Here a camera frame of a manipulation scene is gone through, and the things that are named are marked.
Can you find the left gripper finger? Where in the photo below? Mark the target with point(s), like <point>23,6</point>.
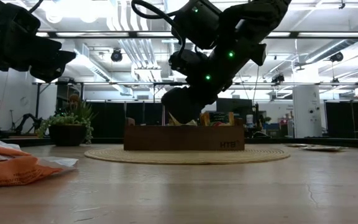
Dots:
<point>53,67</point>
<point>47,48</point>

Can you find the wooden tea box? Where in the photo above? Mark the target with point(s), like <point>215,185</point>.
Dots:
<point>182,138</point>

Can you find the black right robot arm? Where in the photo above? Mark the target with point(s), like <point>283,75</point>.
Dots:
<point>244,18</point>

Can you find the person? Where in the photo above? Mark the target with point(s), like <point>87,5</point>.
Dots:
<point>73,99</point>

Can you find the black monitor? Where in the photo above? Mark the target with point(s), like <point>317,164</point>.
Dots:
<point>235,105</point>

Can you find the round woven placemat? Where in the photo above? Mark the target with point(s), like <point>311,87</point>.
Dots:
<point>182,157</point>

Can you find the black ceiling spotlight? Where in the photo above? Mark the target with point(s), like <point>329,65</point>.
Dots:
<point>337,57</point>
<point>116,55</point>

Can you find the potted green succulent plant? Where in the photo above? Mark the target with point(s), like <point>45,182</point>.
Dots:
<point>67,134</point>

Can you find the black partition panel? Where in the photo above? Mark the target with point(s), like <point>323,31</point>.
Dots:
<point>340,118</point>
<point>110,115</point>

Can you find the white column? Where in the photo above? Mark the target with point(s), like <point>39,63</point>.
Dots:
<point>306,112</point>

